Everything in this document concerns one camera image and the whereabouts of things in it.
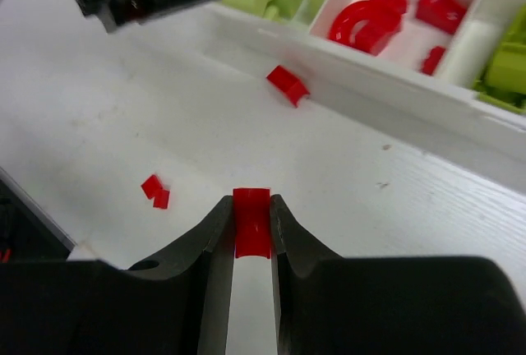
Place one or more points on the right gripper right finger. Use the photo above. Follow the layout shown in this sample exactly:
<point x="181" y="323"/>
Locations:
<point x="329" y="304"/>

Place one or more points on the red lego plate left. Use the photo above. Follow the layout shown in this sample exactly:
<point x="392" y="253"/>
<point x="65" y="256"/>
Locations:
<point x="155" y="191"/>

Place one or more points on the red small lego piece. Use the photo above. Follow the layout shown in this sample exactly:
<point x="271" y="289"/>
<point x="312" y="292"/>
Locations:
<point x="432" y="60"/>

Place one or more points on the red lego slope piece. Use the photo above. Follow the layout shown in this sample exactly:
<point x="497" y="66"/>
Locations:
<point x="445" y="15"/>

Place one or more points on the white divided sorting tray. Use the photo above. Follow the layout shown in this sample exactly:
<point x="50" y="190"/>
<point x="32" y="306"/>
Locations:
<point x="438" y="113"/>

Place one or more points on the red lego brick near tray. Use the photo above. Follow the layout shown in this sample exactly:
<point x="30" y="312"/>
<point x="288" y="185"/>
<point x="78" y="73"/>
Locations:
<point x="288" y="84"/>

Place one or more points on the light green duplo brick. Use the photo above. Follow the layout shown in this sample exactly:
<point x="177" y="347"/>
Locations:
<point x="276" y="10"/>

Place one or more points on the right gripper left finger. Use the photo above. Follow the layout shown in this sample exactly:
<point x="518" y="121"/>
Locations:
<point x="175" y="301"/>

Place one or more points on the red arch lego piece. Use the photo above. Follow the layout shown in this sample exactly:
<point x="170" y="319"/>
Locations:
<point x="368" y="25"/>

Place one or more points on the dark green duplo brick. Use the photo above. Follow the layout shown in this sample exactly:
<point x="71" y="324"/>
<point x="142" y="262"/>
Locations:
<point x="501" y="83"/>

